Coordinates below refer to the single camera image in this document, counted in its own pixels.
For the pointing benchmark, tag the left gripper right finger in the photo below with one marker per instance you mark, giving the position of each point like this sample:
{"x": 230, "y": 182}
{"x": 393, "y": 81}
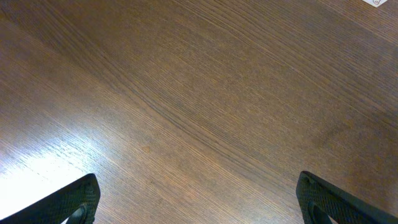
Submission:
{"x": 323, "y": 202}

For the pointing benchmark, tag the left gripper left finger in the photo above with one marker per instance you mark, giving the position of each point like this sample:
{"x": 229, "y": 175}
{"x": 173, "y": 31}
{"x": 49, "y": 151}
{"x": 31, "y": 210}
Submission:
{"x": 74, "y": 203}

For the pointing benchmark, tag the far left wooden block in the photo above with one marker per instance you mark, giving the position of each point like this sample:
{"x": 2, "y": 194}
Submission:
{"x": 375, "y": 3}

